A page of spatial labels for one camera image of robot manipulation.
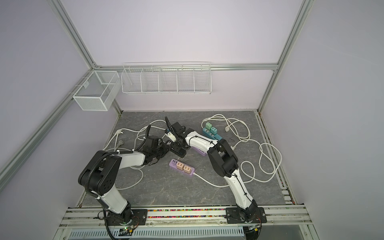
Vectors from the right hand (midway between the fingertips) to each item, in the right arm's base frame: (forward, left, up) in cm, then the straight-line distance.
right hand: (176, 145), depth 97 cm
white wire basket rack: (+35, +6, +28) cm, 45 cm away
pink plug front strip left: (-16, -4, +3) cm, 17 cm away
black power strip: (-7, -3, +7) cm, 11 cm away
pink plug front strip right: (-18, -9, +4) cm, 21 cm away
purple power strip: (-4, -16, -1) cm, 16 cm away
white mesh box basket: (+26, +50, +25) cm, 62 cm away
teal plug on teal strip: (+9, -25, +4) cm, 27 cm away
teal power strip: (+7, -27, 0) cm, 28 cm away
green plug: (+13, -22, +4) cm, 26 cm away
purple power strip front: (-13, +1, 0) cm, 13 cm away
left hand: (-3, +3, 0) cm, 4 cm away
